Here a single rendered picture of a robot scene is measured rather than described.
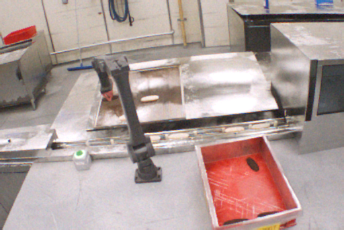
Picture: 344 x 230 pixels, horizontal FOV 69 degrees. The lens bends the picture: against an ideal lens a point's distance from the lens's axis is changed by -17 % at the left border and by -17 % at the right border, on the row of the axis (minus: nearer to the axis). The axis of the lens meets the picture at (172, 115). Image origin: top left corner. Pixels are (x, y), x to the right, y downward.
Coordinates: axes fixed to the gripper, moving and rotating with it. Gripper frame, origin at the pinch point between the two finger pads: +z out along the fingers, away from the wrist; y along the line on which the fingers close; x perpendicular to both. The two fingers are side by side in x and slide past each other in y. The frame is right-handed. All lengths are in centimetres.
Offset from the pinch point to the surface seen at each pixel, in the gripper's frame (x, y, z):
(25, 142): -51, 26, -1
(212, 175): 46, 61, 6
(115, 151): 3.4, 38.5, 4.5
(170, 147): 30, 41, 5
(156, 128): 23.5, 18.5, 12.3
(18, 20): -221, -361, 37
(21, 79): -159, -181, 70
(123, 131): 5.2, 16.9, 12.1
